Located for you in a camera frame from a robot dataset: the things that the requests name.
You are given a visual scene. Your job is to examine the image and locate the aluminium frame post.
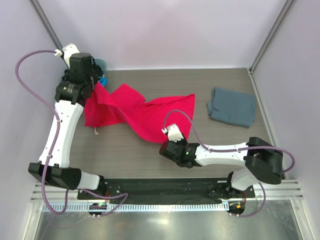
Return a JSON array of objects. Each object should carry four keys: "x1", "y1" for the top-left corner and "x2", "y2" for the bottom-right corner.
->
[
  {"x1": 29, "y1": 0, "x2": 63, "y2": 53},
  {"x1": 248, "y1": 0, "x2": 297, "y2": 74}
]

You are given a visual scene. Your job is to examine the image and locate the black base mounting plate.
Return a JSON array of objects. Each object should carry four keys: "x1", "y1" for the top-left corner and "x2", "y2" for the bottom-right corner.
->
[{"x1": 92, "y1": 178, "x2": 255, "y2": 203}]

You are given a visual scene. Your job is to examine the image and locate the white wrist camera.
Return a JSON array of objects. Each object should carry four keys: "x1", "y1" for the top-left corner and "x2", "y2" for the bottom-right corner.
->
[
  {"x1": 161, "y1": 123, "x2": 186, "y2": 143},
  {"x1": 54, "y1": 43, "x2": 80, "y2": 68}
]

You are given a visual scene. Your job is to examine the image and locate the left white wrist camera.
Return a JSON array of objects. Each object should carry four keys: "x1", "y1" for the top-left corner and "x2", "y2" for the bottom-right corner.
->
[{"x1": 54, "y1": 43, "x2": 80, "y2": 68}]

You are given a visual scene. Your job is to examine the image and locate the teal plastic laundry basket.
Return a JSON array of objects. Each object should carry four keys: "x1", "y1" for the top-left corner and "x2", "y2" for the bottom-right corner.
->
[{"x1": 95, "y1": 58, "x2": 107, "y2": 77}]

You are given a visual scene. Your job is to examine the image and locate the bright blue t shirt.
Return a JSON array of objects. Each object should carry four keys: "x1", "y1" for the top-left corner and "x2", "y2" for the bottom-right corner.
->
[{"x1": 98, "y1": 77, "x2": 108, "y2": 87}]

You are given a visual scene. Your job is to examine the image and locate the grey blue t shirt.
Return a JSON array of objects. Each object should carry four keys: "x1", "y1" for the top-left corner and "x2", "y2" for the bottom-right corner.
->
[{"x1": 206, "y1": 87, "x2": 256, "y2": 128}]

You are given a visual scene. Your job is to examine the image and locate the left aluminium frame post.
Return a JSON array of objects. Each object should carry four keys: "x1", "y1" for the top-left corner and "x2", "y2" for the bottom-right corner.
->
[{"x1": 29, "y1": 0, "x2": 63, "y2": 53}]

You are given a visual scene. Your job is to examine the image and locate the right aluminium frame post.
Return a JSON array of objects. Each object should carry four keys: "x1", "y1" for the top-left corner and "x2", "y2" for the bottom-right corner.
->
[{"x1": 248, "y1": 0, "x2": 297, "y2": 74}]

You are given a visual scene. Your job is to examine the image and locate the aluminium front rail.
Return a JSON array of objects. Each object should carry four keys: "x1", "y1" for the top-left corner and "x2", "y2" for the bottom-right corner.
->
[{"x1": 30, "y1": 179, "x2": 304, "y2": 203}]

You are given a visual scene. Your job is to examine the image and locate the pink red t shirt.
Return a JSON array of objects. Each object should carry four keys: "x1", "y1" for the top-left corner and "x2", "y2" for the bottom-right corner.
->
[{"x1": 84, "y1": 83, "x2": 196, "y2": 144}]

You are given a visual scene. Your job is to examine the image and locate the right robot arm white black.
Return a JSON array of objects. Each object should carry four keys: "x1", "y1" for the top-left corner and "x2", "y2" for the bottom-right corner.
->
[{"x1": 159, "y1": 137, "x2": 283, "y2": 200}]

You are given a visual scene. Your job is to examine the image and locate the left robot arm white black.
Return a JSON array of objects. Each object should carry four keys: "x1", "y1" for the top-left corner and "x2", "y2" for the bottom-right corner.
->
[{"x1": 28, "y1": 52, "x2": 107, "y2": 200}]

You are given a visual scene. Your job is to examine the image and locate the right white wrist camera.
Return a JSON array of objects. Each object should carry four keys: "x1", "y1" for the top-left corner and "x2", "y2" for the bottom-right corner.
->
[{"x1": 161, "y1": 123, "x2": 186, "y2": 143}]

